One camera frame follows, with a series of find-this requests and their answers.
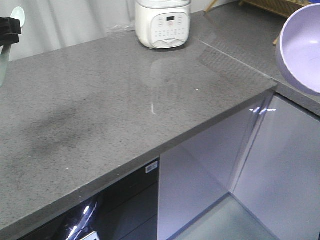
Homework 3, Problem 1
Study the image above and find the wooden folding rack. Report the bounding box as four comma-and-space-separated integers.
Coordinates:
203, 0, 316, 47

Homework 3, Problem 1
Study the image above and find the grey corner cabinet door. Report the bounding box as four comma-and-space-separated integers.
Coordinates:
233, 95, 320, 240

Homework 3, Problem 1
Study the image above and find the light green plastic spoon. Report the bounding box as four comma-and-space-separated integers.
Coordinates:
0, 6, 26, 87

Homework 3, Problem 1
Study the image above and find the black drawer sterilizer cabinet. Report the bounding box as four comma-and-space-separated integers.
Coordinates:
23, 158, 160, 240

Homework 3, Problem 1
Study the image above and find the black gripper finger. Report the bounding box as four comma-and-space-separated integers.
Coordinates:
0, 33, 20, 47
0, 17, 22, 35

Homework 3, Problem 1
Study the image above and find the purple plastic bowl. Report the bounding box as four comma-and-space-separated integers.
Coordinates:
276, 3, 320, 96

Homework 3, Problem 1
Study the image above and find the white curtain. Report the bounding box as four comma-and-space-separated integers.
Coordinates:
0, 0, 135, 61

